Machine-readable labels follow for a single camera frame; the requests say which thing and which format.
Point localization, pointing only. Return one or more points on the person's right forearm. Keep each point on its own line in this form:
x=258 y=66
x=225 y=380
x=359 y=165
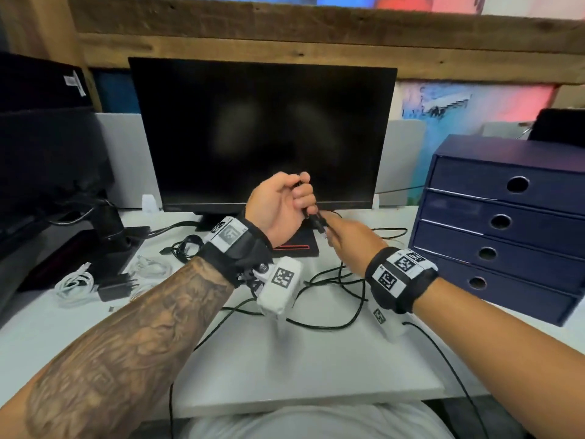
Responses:
x=512 y=356

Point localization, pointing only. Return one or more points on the black computer monitor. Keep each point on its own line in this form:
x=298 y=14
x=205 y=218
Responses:
x=260 y=132

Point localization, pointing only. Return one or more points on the person's right hand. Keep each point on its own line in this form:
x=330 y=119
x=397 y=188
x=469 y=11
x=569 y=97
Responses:
x=356 y=246

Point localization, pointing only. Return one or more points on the person's left forearm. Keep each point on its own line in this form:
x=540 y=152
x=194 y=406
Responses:
x=114 y=356

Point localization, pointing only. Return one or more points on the navy blue drawer unit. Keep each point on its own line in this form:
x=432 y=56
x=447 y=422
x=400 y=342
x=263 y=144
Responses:
x=493 y=201

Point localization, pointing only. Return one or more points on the white background table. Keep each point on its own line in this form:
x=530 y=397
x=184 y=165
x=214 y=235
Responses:
x=502 y=131

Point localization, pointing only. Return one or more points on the person's left hand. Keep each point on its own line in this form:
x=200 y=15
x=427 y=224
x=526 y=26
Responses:
x=274 y=210

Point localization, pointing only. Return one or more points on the black charger plug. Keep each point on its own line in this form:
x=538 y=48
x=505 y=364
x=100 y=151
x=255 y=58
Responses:
x=114 y=288

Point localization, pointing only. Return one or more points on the white partition panel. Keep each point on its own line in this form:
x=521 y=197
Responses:
x=128 y=159
x=402 y=159

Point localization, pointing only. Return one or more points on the black panel with white sticker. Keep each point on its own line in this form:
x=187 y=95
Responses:
x=36 y=82

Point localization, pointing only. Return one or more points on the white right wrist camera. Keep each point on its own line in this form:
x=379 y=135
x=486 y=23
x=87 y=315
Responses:
x=388 y=322

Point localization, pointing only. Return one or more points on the person's white shirt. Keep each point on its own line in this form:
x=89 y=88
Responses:
x=320 y=422

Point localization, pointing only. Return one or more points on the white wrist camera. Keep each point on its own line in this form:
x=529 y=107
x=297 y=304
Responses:
x=388 y=322
x=281 y=288

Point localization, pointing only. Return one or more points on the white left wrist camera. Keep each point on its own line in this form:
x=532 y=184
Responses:
x=281 y=288

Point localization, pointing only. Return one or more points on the black monitor arm base plate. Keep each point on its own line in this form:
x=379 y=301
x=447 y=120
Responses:
x=55 y=265

